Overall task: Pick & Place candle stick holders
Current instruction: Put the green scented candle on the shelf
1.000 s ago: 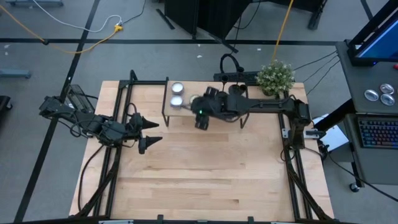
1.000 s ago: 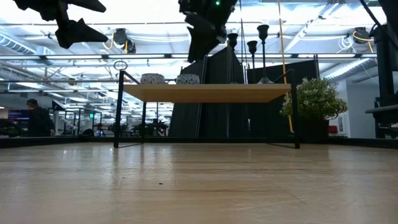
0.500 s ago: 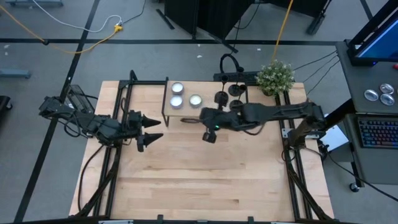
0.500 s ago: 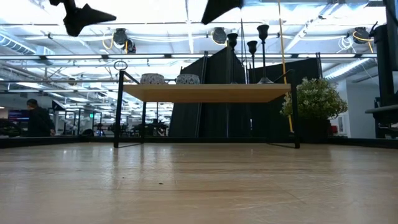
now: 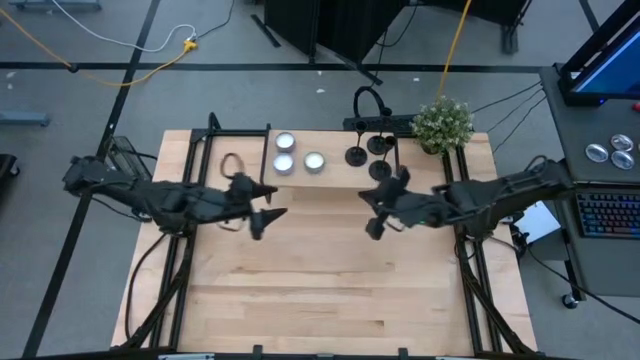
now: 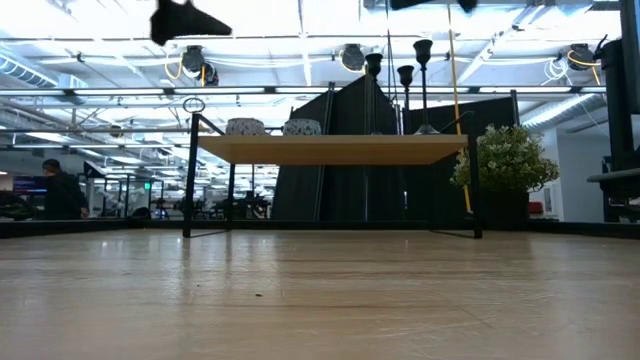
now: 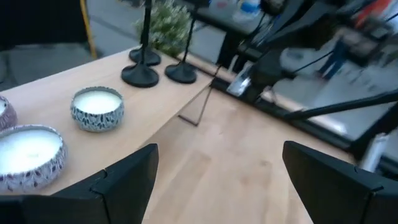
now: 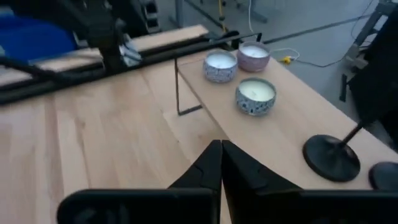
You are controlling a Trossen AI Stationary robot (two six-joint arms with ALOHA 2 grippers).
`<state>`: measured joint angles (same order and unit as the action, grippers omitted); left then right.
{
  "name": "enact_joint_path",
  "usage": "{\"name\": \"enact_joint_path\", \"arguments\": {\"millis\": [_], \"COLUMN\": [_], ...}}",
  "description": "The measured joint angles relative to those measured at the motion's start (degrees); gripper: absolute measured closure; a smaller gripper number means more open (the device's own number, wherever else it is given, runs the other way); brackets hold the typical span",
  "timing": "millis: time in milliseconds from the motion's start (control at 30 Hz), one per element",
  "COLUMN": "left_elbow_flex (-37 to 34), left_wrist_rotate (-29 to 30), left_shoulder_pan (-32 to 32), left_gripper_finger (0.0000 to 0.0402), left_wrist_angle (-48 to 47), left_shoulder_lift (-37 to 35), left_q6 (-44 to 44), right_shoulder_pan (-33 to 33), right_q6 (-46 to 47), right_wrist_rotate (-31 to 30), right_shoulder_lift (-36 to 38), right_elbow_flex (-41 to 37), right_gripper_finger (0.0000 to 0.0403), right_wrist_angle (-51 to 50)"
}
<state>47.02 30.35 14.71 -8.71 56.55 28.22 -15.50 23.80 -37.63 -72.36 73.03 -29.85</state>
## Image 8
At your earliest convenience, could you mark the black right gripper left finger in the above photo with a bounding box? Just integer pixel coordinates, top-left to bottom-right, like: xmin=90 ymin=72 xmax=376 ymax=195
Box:
xmin=57 ymin=139 xmax=223 ymax=224

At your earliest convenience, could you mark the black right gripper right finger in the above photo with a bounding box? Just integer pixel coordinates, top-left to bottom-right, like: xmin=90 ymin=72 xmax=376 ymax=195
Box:
xmin=222 ymin=139 xmax=398 ymax=224

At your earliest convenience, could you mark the medium black candlestick holder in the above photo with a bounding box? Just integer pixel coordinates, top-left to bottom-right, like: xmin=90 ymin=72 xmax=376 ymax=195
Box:
xmin=302 ymin=119 xmax=368 ymax=183

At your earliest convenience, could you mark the short black candlestick holder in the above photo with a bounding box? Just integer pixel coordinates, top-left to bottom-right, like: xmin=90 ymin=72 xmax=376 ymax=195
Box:
xmin=368 ymin=161 xmax=398 ymax=191

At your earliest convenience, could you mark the pink patterned candle tin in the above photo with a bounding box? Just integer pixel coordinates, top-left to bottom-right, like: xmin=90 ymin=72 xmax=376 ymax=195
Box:
xmin=236 ymin=41 xmax=271 ymax=73

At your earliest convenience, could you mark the wooden shelf with black legs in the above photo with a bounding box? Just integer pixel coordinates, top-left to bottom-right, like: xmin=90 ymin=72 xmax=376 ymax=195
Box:
xmin=174 ymin=32 xmax=398 ymax=191

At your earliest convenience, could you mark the black room divider screen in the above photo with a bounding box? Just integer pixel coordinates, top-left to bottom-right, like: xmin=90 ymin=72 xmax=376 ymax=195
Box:
xmin=348 ymin=12 xmax=398 ymax=147

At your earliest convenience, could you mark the white crumpled cloth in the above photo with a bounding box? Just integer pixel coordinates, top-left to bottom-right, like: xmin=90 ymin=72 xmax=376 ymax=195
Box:
xmin=119 ymin=33 xmax=143 ymax=68

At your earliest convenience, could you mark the grey metal stand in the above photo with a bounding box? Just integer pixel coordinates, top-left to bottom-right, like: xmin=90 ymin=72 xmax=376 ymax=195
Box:
xmin=345 ymin=0 xmax=398 ymax=70

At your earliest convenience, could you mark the blue chair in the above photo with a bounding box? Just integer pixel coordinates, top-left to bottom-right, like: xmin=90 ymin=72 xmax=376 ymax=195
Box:
xmin=0 ymin=14 xmax=78 ymax=65

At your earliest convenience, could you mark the white cable with yellow plug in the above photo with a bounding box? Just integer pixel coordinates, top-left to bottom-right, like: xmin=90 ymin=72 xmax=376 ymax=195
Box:
xmin=247 ymin=0 xmax=301 ymax=65

